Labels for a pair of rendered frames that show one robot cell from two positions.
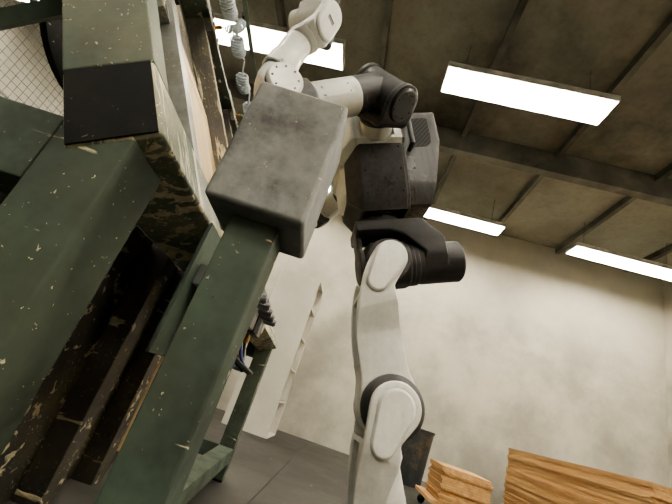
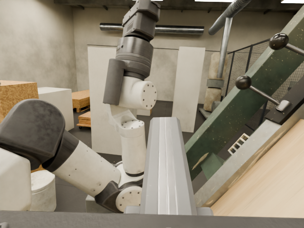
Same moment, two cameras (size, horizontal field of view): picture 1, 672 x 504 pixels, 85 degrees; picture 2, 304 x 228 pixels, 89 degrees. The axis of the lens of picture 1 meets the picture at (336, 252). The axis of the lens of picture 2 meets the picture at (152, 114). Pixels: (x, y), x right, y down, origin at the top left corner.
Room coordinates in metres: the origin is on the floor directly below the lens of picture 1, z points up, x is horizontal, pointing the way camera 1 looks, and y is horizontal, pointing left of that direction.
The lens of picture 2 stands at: (1.02, 0.27, 1.45)
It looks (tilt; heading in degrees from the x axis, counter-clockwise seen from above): 15 degrees down; 178
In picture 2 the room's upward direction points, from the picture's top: 4 degrees clockwise
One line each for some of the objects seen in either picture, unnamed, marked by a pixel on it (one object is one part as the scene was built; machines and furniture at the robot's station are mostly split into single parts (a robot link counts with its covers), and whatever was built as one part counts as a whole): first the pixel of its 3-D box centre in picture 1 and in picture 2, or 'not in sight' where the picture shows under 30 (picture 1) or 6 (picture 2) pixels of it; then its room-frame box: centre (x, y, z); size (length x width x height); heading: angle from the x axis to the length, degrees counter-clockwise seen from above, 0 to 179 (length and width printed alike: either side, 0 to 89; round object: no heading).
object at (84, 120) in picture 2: not in sight; (92, 120); (-2.78, -1.10, 0.15); 0.61 x 0.51 x 0.31; 172
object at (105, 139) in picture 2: not in sight; (116, 101); (-1.91, -0.31, 0.88); 0.90 x 0.60 x 1.75; 172
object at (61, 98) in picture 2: not in sight; (44, 112); (-2.18, -1.89, 0.48); 1.00 x 0.64 x 0.95; 172
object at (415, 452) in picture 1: (408, 453); not in sight; (5.11, -1.69, 0.33); 0.54 x 0.54 x 0.65
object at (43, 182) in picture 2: not in sight; (39, 190); (-0.30, -0.76, 0.24); 0.32 x 0.30 x 0.47; 172
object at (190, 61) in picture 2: not in sight; (185, 90); (-3.06, 1.26, 1.03); 0.60 x 0.58 x 2.05; 172
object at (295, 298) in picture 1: (278, 349); not in sight; (5.19, 0.32, 1.03); 0.60 x 0.58 x 2.05; 172
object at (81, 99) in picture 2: not in sight; (84, 98); (-5.26, -2.26, 0.22); 2.46 x 1.04 x 0.44; 172
